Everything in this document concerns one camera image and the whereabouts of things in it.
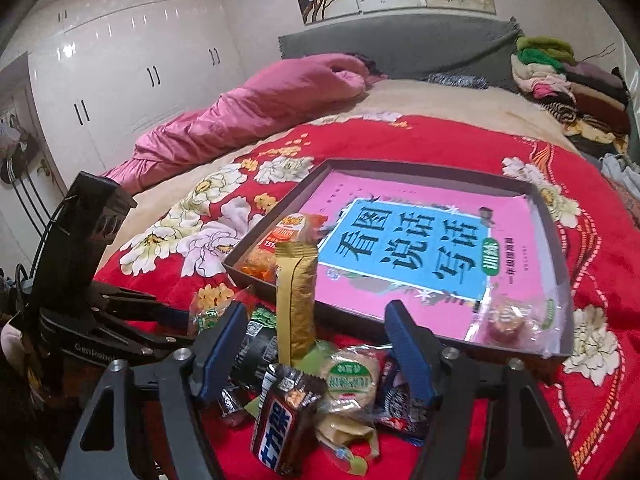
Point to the dark patterned pillow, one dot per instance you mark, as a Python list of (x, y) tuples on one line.
[(457, 80)]

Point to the white glossy wardrobe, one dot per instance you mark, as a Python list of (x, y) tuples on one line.
[(125, 60)]

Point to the round cake green label packet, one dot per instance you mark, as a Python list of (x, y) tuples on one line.
[(350, 380)]

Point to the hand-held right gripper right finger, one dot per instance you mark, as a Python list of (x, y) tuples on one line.
[(410, 355)]

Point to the red floral blanket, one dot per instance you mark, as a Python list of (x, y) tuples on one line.
[(450, 140)]

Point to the yellowish clear snack packet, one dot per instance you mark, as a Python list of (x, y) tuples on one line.
[(345, 435)]

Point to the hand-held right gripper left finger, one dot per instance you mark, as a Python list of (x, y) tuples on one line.
[(220, 355)]

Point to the dark cardboard box tray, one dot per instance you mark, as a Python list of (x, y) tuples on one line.
[(430, 180)]

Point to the black coat rack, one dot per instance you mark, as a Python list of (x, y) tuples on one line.
[(20, 160)]

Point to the brown chocolate bar packet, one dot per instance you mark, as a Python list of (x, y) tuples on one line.
[(282, 425)]

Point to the pink blue book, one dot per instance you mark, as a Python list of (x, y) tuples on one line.
[(360, 195)]

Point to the gold wafer packet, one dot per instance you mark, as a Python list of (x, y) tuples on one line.
[(295, 300)]

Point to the pale blue crumpled clothes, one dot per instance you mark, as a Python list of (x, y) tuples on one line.
[(620, 172)]

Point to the pile of folded clothes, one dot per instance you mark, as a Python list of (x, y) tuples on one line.
[(590, 90)]

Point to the black green pea packet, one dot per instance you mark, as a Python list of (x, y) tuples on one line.
[(257, 345)]

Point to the beige bed sheet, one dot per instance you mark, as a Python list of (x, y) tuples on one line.
[(440, 105)]

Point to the blue cookie packet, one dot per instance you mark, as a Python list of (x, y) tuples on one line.
[(397, 405)]

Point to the pink pillow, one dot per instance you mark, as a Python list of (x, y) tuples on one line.
[(240, 105)]

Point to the round candy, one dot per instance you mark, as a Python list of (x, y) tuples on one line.
[(505, 322)]

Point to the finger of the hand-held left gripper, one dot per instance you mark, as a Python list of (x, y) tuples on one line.
[(160, 312), (140, 342)]

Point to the small green pea packet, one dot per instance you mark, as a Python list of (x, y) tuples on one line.
[(205, 317)]

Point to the orange rice cracker packet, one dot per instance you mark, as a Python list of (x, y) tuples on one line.
[(280, 240)]

